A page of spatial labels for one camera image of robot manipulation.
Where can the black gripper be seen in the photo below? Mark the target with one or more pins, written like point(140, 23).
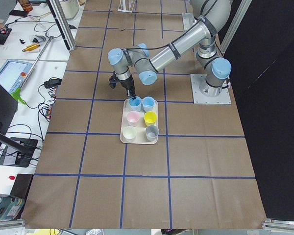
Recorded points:
point(126, 83)

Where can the light blue cup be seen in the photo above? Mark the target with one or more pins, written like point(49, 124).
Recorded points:
point(135, 103)

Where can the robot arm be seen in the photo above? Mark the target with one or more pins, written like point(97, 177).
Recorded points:
point(210, 17)

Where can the blue cup on tray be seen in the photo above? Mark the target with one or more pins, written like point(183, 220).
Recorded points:
point(148, 103)

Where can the pink cup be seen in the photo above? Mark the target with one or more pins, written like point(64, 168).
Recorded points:
point(133, 118)

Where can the yellow cup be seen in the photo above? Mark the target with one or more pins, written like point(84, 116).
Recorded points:
point(150, 118)

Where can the pale green cup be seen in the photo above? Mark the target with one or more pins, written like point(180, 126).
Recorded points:
point(129, 133)

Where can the grey cup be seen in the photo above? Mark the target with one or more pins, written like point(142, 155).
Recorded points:
point(152, 133)

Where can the cream plastic tray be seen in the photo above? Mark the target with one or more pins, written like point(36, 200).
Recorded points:
point(140, 137)

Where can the black power adapter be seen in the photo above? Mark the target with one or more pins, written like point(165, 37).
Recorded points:
point(52, 82)

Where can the green plastic clamp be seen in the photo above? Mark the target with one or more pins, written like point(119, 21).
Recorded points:
point(17, 96)

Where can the blue teach pendant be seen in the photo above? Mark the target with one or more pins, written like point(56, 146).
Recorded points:
point(12, 74)

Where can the black power strip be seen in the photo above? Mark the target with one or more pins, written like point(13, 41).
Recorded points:
point(12, 157)

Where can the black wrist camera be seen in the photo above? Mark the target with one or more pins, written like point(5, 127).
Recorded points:
point(113, 80)

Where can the white wire cup rack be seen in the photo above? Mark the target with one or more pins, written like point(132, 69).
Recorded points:
point(126, 6)

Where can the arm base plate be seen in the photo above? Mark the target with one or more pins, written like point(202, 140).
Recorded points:
point(188, 20)
point(207, 95)

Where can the aluminium frame post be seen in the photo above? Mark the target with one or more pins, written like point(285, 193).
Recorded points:
point(61, 21)

